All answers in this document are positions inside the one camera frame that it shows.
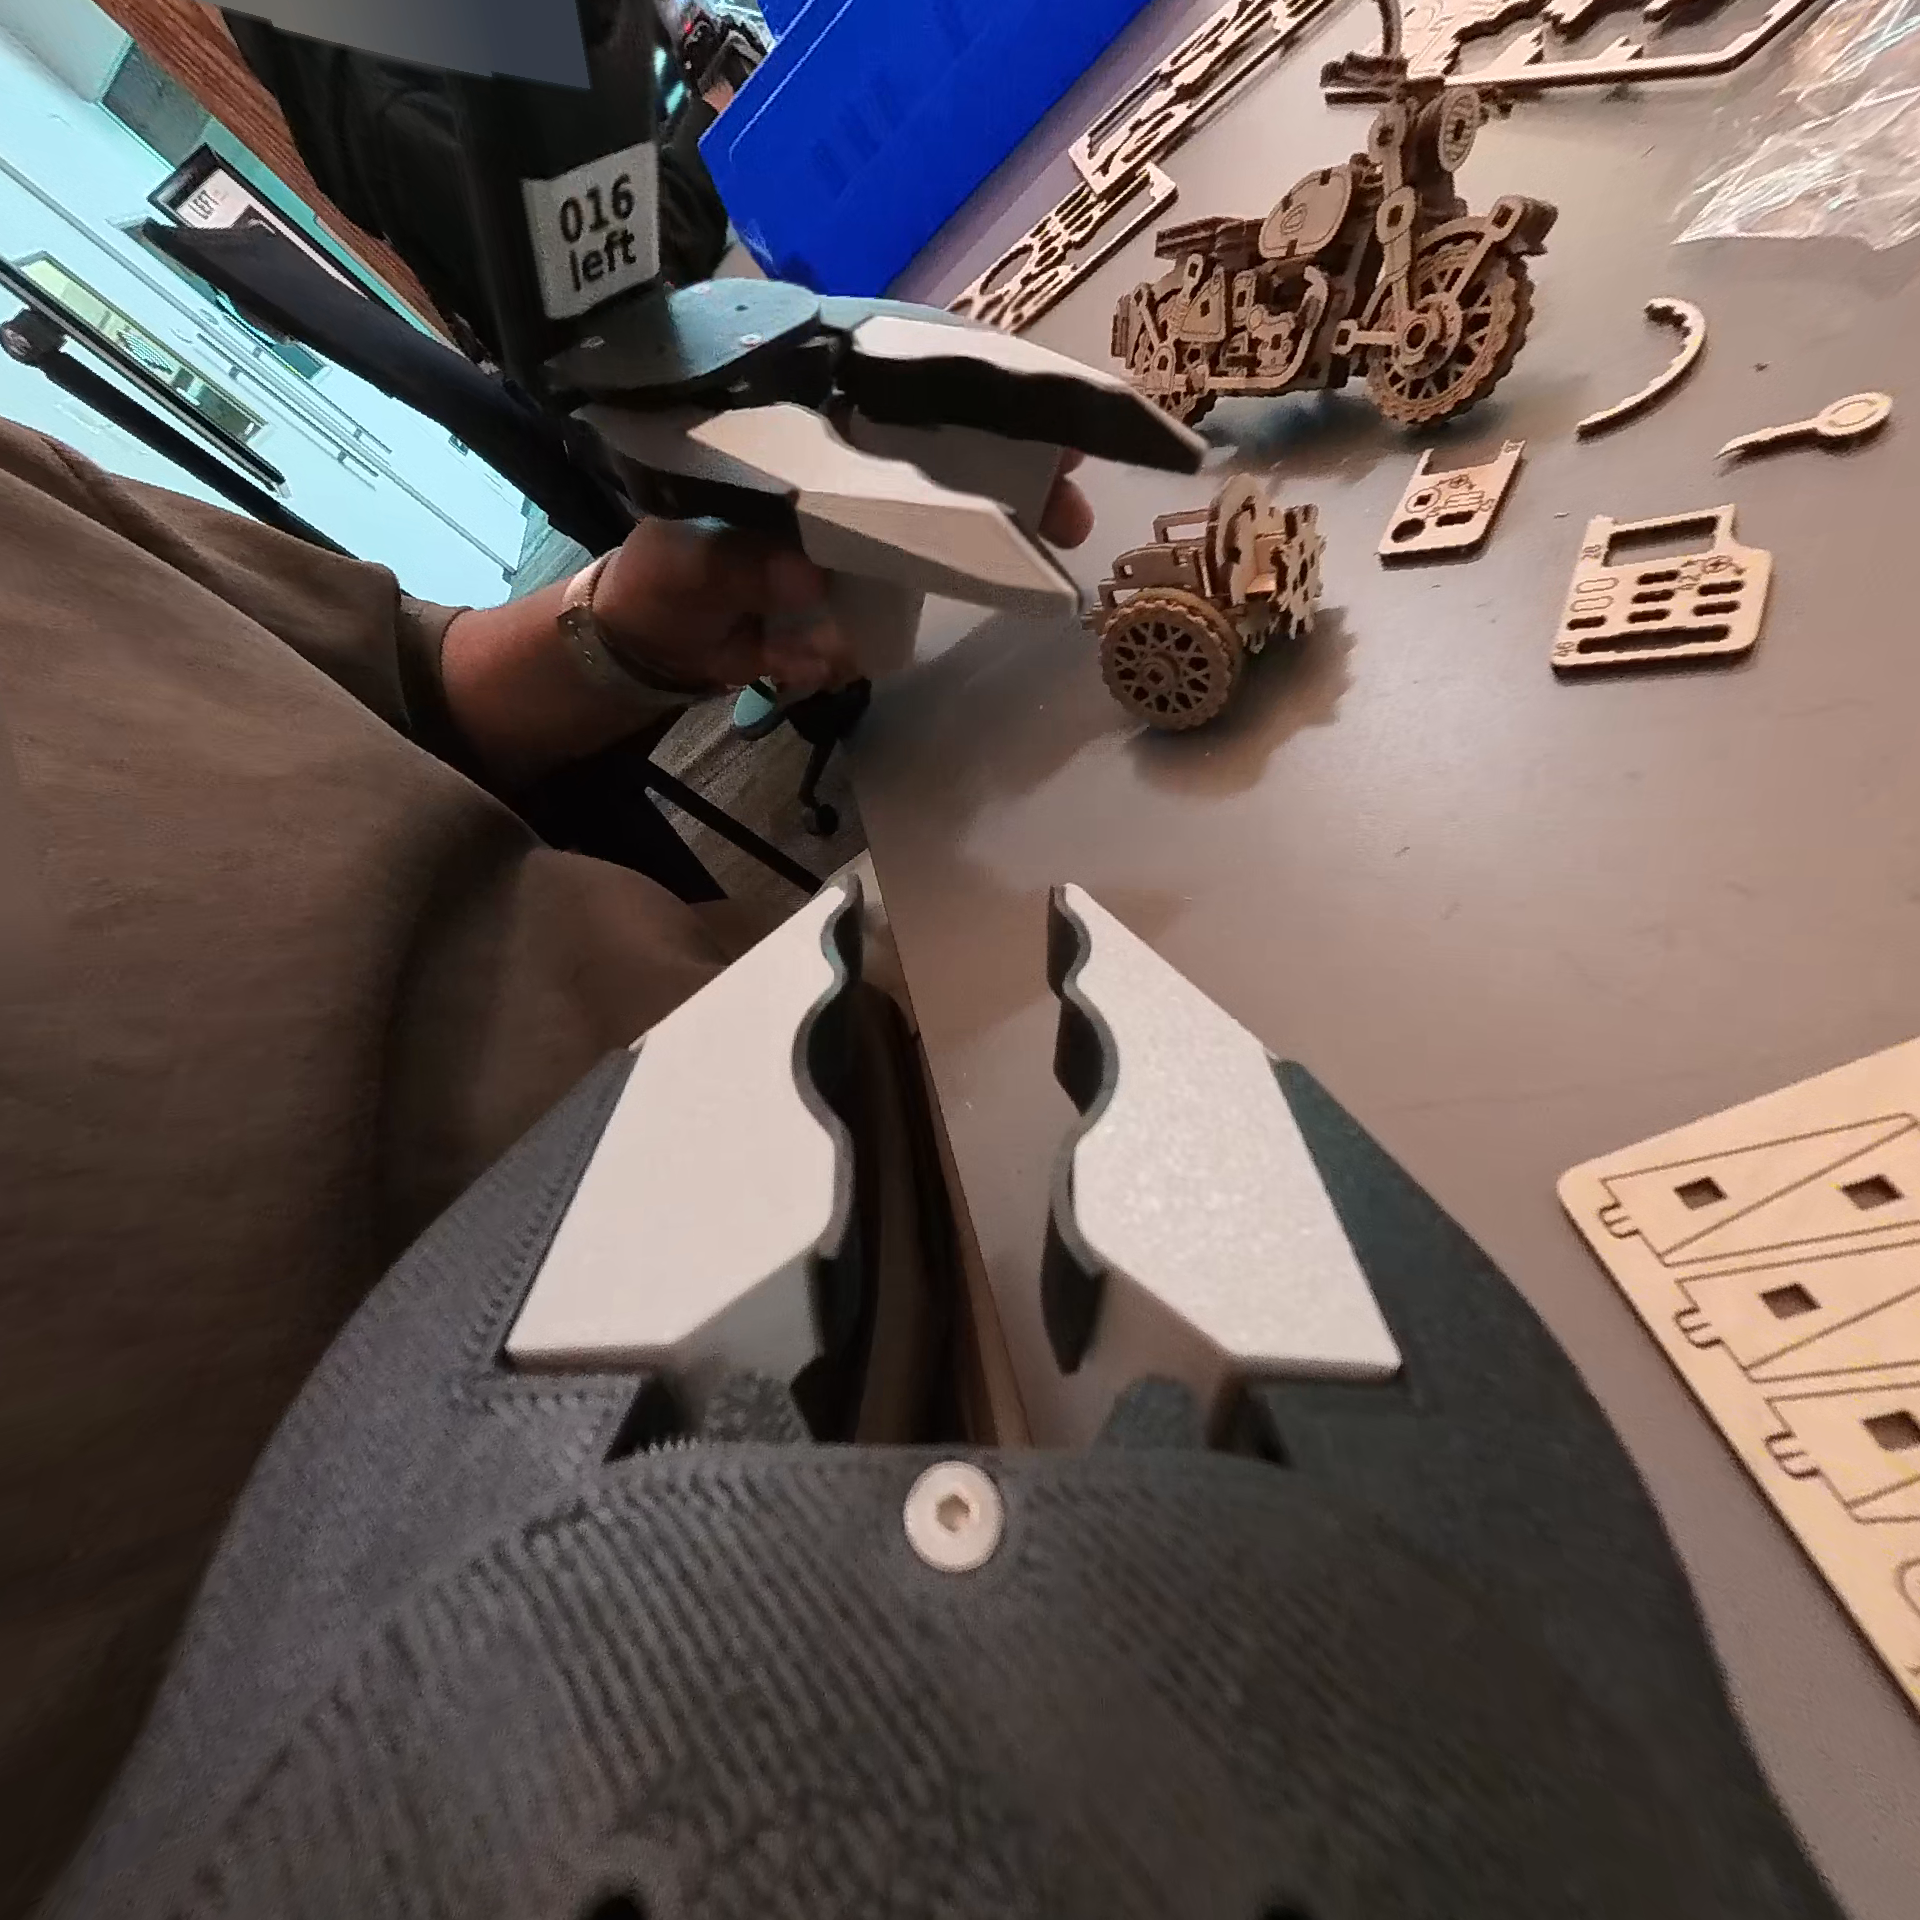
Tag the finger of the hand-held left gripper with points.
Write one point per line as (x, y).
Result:
(973, 350)
(901, 524)

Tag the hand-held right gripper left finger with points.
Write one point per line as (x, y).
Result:
(682, 1202)

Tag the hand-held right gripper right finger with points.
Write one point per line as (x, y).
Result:
(1230, 1202)

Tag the wooden sidecar model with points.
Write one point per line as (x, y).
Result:
(1185, 645)

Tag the dark grey desk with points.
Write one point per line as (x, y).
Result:
(1420, 899)

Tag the person's left hand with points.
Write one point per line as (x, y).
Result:
(716, 614)

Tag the blue plastic bin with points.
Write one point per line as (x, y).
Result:
(926, 133)

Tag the wooden sheet with round holes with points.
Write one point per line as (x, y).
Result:
(1148, 182)

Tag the black office chair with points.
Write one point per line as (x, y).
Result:
(815, 777)
(343, 345)

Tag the wooden sheet with narrow slots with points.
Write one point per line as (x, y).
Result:
(1203, 67)

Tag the wooden motorcycle model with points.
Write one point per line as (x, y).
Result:
(1327, 221)

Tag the wooden sheet with square holes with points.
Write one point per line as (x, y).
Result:
(1649, 1215)

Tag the small wooden part card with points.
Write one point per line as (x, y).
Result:
(1486, 516)

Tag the wooden sheet with large cutouts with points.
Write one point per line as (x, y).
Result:
(1577, 67)

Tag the curved wooden piece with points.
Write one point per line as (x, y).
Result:
(1687, 350)

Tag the slotted wooden part card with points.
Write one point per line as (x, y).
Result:
(1749, 596)

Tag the key-shaped wooden piece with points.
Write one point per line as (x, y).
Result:
(1779, 439)

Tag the clear plastic bag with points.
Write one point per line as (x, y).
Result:
(1834, 117)

